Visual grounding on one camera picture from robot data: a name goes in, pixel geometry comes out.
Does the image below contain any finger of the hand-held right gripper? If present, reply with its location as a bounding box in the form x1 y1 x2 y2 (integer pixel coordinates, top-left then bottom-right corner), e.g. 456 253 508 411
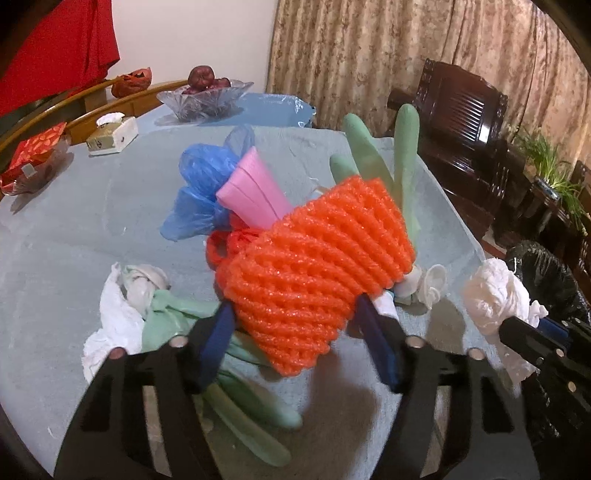
498 316 591 398

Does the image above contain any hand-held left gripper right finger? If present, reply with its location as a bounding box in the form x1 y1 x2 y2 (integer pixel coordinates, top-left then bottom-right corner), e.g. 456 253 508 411
356 293 541 480

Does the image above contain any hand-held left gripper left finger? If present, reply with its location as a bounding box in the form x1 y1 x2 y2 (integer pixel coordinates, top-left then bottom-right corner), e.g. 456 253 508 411
54 302 236 480

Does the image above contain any white plastic bag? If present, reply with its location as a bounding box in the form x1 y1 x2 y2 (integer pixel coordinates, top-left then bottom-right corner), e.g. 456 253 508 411
462 258 549 384

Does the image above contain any black trash bag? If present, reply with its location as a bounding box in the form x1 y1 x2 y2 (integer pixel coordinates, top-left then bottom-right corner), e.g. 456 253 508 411
505 240 591 462

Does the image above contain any orange foam fruit net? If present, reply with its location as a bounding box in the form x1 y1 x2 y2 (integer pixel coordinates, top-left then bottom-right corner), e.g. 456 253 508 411
205 175 416 378

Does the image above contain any blue plastic bag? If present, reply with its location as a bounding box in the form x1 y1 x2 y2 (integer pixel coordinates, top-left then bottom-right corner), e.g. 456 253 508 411
161 124 257 241

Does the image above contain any green rubber glove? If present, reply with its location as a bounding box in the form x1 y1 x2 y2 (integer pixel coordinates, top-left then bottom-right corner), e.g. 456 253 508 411
141 288 303 467
329 104 423 241

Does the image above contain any small white plastic wrapper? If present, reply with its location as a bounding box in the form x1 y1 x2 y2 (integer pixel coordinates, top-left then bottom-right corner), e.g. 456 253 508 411
394 264 448 310

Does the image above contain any grey crumpled plastic wrapper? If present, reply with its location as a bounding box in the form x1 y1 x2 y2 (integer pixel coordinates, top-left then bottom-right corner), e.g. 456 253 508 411
117 264 171 319

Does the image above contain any crumpled white paper towel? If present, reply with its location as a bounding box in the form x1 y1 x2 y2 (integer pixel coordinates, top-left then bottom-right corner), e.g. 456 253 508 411
82 265 146 384

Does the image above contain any dark wooden side table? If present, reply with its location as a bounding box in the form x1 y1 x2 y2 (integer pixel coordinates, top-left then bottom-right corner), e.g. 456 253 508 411
489 138 591 278

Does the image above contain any grey-blue table cloth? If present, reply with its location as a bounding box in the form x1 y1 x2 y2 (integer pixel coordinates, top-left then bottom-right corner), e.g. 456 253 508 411
0 124 522 480

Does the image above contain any green potted plant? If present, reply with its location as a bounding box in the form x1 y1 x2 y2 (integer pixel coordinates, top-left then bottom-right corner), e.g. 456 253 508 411
512 124 587 232

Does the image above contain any white tissue box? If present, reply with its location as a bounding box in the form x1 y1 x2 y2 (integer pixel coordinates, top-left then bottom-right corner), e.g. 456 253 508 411
86 112 139 157

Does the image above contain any dark wooden armchair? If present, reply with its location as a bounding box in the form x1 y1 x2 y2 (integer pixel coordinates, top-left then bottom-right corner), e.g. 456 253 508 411
385 58 527 241

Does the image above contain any glass fruit bowl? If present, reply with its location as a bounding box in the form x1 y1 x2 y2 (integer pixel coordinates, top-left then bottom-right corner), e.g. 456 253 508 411
156 79 254 123

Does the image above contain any clear glass dish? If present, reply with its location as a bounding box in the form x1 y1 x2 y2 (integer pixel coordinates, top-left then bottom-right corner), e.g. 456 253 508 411
0 138 73 197

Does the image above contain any curved wooden chair back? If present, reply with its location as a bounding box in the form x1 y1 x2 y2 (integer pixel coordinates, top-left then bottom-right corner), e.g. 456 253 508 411
0 76 134 158
65 79 190 144

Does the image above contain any large dark red fruit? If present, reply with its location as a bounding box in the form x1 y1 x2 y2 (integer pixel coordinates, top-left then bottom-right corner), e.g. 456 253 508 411
187 65 215 90

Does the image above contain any red patterned snack packet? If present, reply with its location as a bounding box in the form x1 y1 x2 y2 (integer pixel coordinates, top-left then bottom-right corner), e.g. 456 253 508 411
0 122 68 185

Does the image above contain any red net bag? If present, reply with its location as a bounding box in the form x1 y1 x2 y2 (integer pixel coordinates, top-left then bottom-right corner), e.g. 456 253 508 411
111 68 153 99

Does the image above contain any beige floral curtain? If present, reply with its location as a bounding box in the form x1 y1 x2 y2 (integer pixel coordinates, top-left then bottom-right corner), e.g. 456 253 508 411
265 0 591 185

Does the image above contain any red cloth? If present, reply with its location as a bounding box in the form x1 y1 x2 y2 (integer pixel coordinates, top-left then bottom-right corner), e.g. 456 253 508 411
0 0 121 118

